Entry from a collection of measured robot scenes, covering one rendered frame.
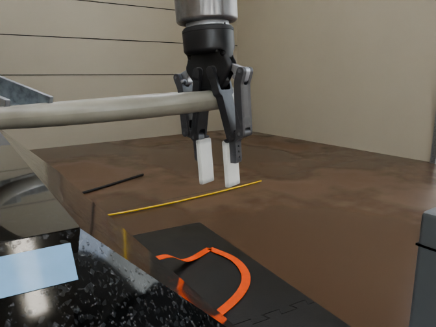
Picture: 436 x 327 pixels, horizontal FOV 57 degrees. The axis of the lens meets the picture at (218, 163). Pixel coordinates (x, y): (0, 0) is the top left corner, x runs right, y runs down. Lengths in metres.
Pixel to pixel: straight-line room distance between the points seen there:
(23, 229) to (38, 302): 0.08
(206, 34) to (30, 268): 0.36
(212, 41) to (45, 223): 0.32
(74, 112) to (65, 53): 5.58
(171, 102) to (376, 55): 5.18
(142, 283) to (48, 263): 0.11
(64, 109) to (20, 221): 0.15
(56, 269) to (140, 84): 6.14
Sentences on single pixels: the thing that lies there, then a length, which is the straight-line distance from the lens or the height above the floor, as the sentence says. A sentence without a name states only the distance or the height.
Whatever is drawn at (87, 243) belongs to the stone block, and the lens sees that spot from 0.44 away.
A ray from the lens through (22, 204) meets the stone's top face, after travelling 0.54.
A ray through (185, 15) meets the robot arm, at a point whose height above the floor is 1.10.
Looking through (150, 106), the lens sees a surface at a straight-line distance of 0.54.
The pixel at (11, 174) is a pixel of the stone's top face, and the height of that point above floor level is 0.87.
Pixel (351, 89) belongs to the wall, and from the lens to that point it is 5.85.
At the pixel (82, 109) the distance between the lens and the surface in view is 0.54.
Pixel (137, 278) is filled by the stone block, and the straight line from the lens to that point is 0.47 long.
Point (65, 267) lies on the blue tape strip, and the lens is 0.42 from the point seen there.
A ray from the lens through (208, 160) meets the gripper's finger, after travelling 0.64.
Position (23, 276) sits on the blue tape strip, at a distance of 0.42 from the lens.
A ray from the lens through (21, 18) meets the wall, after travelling 6.02.
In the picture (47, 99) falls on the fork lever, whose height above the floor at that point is 0.97.
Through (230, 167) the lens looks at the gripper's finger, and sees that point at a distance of 0.60.
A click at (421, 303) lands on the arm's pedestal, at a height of 0.64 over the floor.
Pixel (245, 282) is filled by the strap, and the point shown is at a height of 0.02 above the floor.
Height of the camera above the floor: 1.02
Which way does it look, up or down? 13 degrees down
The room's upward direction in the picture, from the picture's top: straight up
